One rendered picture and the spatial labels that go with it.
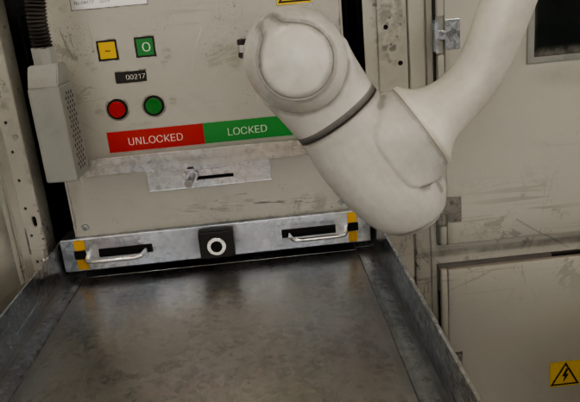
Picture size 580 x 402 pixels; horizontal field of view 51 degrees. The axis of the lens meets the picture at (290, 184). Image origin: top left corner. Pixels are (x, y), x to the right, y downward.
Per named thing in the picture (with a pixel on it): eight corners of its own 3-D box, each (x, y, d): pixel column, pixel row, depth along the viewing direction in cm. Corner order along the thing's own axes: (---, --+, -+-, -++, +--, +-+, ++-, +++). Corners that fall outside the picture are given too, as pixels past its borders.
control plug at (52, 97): (78, 181, 92) (55, 64, 87) (46, 185, 92) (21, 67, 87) (91, 167, 100) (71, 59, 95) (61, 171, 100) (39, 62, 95)
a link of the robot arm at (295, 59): (223, 44, 70) (293, 133, 73) (216, 55, 55) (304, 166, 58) (299, -16, 69) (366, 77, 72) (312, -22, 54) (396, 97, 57)
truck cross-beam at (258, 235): (370, 240, 109) (368, 209, 107) (66, 273, 107) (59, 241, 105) (366, 230, 114) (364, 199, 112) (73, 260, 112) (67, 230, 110)
